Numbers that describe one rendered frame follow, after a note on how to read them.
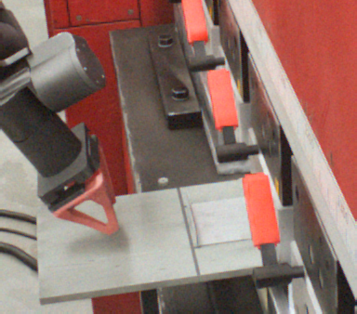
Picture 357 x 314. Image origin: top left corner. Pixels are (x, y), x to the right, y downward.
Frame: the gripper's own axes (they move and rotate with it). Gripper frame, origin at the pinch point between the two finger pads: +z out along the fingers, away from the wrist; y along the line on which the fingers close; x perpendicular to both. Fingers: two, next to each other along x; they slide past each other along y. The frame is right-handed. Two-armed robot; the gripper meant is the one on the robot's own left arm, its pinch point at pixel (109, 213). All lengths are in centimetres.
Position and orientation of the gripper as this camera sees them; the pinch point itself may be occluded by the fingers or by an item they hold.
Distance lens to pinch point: 131.9
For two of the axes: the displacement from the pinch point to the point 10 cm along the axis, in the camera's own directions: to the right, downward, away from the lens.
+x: -8.4, 5.3, 1.4
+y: -1.4, -4.6, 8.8
